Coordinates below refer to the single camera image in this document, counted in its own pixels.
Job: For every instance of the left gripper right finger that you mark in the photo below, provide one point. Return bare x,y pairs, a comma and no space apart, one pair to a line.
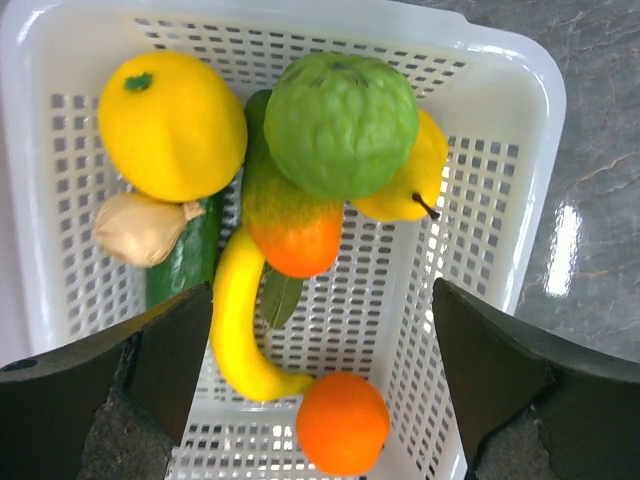
530,404

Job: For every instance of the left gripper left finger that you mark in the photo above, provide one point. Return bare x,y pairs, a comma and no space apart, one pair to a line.
112,405

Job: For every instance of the green custard apple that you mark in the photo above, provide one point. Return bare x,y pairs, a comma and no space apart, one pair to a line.
340,126

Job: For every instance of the green cucumber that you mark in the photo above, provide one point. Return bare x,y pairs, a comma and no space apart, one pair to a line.
193,258

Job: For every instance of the white plastic basket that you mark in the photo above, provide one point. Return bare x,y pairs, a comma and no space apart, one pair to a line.
498,96

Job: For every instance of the orange fruit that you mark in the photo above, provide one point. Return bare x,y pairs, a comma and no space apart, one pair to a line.
342,424

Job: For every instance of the yellow banana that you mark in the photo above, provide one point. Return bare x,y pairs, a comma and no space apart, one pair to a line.
239,359

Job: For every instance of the green leaf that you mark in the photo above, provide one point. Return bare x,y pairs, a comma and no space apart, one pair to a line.
279,297

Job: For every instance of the yellow pear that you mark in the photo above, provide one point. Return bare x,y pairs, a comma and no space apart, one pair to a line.
414,190

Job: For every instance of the orange green mango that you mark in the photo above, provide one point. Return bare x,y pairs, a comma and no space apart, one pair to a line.
298,233

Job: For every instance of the yellow lemon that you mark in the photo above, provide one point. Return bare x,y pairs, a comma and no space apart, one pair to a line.
172,126

